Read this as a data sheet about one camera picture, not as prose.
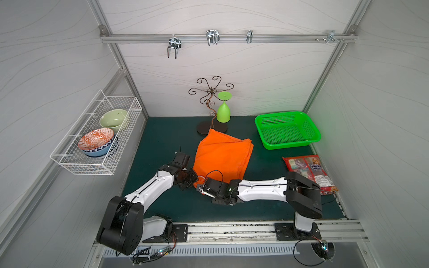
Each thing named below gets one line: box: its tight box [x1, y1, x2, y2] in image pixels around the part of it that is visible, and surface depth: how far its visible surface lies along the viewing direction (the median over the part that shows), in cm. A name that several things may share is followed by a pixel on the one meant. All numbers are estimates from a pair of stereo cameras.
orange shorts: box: [192, 127, 254, 187], surface depth 100 cm
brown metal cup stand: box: [188, 75, 235, 136], surface depth 96 cm
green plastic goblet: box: [216, 91, 233, 124], surface depth 92 cm
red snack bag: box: [282, 154, 339, 196], surface depth 92 cm
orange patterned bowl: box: [78, 127, 116, 157], surface depth 62 cm
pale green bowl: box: [99, 108, 129, 133], surface depth 73 cm
